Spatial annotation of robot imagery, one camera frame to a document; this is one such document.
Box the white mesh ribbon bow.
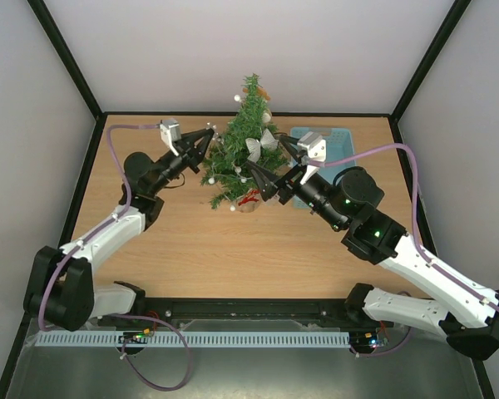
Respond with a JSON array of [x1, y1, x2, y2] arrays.
[[245, 129, 279, 163]]

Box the black frame post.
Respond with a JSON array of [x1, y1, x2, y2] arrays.
[[390, 0, 472, 124], [27, 0, 103, 120]]

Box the small green christmas tree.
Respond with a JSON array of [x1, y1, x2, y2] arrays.
[[201, 74, 287, 211]]

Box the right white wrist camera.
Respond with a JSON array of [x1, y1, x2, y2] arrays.
[[297, 131, 327, 185]]

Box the gingerbread man ornament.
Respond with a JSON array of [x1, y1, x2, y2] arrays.
[[241, 85, 272, 124]]

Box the light blue plastic basket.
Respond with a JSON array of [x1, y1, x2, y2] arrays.
[[289, 126, 355, 211]]

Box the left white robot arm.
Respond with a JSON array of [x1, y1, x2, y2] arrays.
[[23, 119, 215, 332]]

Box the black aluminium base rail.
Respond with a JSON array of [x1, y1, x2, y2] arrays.
[[95, 297, 467, 329]]

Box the light blue slotted cable duct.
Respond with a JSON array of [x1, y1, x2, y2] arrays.
[[34, 331, 350, 348]]

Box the black frame post right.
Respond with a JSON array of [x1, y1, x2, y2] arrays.
[[390, 0, 472, 124]]

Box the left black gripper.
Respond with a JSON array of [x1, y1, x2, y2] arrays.
[[149, 128, 214, 195]]

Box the black frame post left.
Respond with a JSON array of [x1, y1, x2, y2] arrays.
[[27, 0, 103, 120]]

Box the round wooden tree base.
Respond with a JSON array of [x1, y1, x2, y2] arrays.
[[236, 192, 262, 213]]

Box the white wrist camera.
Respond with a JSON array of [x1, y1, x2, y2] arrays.
[[159, 118, 181, 156], [297, 131, 327, 185]]

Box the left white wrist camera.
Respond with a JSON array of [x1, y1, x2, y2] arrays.
[[159, 118, 181, 156]]

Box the white ball fairy light string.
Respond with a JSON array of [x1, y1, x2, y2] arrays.
[[205, 94, 250, 213]]

